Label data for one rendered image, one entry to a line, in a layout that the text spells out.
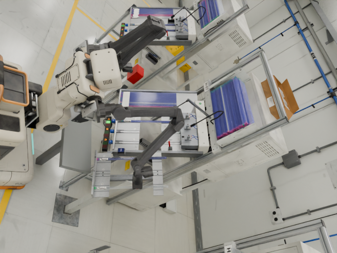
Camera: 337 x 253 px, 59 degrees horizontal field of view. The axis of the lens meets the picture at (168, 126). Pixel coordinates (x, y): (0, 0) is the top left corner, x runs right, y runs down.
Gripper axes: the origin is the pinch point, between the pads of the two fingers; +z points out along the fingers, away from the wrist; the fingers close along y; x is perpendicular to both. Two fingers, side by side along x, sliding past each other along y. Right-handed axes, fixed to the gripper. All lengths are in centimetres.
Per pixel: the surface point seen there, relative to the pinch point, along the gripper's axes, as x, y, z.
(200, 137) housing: -49, 42, 0
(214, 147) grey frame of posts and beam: -58, 31, -4
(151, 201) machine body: -16, 30, 96
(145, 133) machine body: -8, 80, 48
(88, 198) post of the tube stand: 39, 10, 42
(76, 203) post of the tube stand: 50, 11, 53
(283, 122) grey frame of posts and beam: -96, 27, -41
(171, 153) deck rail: -26.7, 32.2, 8.5
